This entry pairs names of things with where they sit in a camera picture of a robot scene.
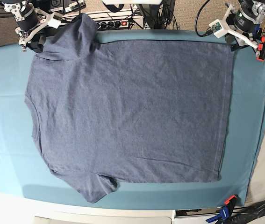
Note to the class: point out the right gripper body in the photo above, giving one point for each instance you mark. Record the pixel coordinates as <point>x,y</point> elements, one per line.
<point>30,31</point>

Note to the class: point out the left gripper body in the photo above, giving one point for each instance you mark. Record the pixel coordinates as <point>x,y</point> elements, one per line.
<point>238,22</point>

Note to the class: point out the blue-grey T-shirt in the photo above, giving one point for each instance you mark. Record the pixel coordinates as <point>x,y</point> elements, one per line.
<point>138,111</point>

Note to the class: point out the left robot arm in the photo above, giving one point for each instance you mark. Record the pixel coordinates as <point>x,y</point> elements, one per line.
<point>247,18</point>

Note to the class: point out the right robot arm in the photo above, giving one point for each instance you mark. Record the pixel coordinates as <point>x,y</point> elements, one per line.
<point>15,7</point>

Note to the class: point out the orange black clamp top right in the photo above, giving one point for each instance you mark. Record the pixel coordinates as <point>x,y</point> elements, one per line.
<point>261,49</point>

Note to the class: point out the teal table cloth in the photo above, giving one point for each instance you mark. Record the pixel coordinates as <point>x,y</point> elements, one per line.
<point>23,172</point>

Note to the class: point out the blue orange clamp bottom right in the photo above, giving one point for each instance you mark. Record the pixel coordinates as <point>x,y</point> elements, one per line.
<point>225,212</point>

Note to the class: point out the black plastic bag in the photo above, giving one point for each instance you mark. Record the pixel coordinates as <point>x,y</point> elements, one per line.
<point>249,213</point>

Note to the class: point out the black power strip red switch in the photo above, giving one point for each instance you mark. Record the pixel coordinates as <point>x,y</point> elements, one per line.
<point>112,25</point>

